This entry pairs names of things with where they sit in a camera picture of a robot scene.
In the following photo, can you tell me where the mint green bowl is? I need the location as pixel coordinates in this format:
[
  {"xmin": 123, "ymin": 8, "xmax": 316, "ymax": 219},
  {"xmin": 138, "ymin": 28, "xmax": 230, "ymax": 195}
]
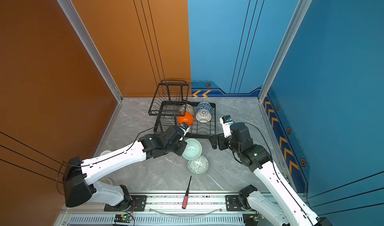
[{"xmin": 182, "ymin": 139, "xmax": 203, "ymax": 161}]

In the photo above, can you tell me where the orange bowl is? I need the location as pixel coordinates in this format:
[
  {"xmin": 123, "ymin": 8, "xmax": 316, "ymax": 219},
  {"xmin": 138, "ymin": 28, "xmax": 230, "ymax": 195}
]
[{"xmin": 177, "ymin": 112, "xmax": 194, "ymax": 126}]

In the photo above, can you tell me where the white maroon patterned bowl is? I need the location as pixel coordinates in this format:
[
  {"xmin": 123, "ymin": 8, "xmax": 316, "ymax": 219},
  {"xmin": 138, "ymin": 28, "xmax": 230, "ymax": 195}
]
[{"xmin": 196, "ymin": 110, "xmax": 212, "ymax": 123}]

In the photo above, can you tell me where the beige brown patterned bowl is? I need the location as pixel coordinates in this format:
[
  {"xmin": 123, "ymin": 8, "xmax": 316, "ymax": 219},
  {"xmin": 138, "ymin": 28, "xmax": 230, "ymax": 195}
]
[{"xmin": 178, "ymin": 104, "xmax": 195, "ymax": 116}]

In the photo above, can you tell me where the blue triangle patterned bowl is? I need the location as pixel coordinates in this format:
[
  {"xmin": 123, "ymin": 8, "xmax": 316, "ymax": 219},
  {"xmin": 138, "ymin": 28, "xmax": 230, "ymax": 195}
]
[{"xmin": 196, "ymin": 102, "xmax": 213, "ymax": 113}]

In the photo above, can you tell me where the green white patterned bowl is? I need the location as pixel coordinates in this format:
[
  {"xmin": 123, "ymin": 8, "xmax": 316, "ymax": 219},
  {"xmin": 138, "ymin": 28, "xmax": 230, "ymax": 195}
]
[{"xmin": 187, "ymin": 155, "xmax": 209, "ymax": 176}]

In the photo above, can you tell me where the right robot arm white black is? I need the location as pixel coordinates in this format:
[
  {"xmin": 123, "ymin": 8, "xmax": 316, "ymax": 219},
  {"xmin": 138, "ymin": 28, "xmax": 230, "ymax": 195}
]
[{"xmin": 211, "ymin": 116, "xmax": 332, "ymax": 226}]

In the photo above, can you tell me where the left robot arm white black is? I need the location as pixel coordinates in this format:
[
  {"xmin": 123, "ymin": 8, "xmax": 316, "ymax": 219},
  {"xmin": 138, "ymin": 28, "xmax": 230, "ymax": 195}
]
[{"xmin": 63, "ymin": 123, "xmax": 189, "ymax": 211}]

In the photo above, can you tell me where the white tape roll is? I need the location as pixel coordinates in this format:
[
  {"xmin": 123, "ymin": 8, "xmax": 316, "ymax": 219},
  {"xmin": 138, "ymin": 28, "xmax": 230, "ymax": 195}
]
[{"xmin": 100, "ymin": 150, "xmax": 112, "ymax": 157}]

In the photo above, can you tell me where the circuit board right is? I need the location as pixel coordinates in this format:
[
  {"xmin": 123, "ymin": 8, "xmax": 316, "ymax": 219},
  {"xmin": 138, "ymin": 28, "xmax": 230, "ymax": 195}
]
[{"xmin": 242, "ymin": 213, "xmax": 265, "ymax": 226}]

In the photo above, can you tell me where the beige masking tape roll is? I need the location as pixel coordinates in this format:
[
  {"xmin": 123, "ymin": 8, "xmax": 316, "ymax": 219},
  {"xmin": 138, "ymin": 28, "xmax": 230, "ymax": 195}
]
[{"xmin": 99, "ymin": 178, "xmax": 115, "ymax": 186}]

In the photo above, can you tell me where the green circuit board left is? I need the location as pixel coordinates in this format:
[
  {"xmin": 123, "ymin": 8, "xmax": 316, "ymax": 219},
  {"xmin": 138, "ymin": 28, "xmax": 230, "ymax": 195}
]
[{"xmin": 114, "ymin": 214, "xmax": 135, "ymax": 225}]

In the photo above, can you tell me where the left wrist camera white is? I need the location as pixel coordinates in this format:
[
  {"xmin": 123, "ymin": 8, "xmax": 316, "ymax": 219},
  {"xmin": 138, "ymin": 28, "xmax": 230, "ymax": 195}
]
[{"xmin": 180, "ymin": 123, "xmax": 190, "ymax": 136}]

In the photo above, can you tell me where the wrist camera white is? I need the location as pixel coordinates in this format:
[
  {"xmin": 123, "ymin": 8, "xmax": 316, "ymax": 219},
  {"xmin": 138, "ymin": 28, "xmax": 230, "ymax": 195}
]
[
  {"xmin": 220, "ymin": 115, "xmax": 234, "ymax": 138},
  {"xmin": 180, "ymin": 123, "xmax": 190, "ymax": 136}
]

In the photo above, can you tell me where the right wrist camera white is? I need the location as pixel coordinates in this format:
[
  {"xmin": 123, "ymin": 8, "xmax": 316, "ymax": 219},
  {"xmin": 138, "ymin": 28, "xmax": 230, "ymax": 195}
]
[{"xmin": 220, "ymin": 115, "xmax": 234, "ymax": 138}]

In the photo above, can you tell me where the black wire dish rack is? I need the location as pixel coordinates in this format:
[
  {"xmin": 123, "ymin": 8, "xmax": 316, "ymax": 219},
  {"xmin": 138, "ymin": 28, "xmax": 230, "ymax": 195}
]
[{"xmin": 149, "ymin": 80, "xmax": 217, "ymax": 139}]

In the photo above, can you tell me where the red handled screwdriver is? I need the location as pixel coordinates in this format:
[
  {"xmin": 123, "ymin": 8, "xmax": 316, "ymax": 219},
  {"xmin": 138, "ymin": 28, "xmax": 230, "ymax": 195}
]
[{"xmin": 182, "ymin": 176, "xmax": 192, "ymax": 210}]

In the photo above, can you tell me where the clear cable loop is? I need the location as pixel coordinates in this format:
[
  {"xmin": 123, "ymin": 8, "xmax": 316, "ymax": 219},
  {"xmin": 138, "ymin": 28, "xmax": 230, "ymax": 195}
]
[{"xmin": 148, "ymin": 207, "xmax": 224, "ymax": 218}]

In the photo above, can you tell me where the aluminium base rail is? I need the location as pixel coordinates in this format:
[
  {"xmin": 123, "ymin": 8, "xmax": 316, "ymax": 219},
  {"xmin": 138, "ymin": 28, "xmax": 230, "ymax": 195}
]
[{"xmin": 53, "ymin": 190, "xmax": 313, "ymax": 226}]

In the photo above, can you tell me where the aluminium corner post right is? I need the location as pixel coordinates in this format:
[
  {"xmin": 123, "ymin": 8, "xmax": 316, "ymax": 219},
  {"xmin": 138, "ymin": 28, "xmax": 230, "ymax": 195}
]
[{"xmin": 258, "ymin": 0, "xmax": 313, "ymax": 103}]

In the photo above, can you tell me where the aluminium corner post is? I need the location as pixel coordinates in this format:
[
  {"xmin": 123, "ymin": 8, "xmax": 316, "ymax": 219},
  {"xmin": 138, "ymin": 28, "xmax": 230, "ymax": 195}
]
[
  {"xmin": 258, "ymin": 0, "xmax": 313, "ymax": 103},
  {"xmin": 57, "ymin": 0, "xmax": 123, "ymax": 103}
]

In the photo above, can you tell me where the aluminium corner post left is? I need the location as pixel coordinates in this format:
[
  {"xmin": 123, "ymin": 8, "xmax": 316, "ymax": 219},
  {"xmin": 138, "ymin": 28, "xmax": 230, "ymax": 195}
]
[{"xmin": 57, "ymin": 0, "xmax": 123, "ymax": 103}]

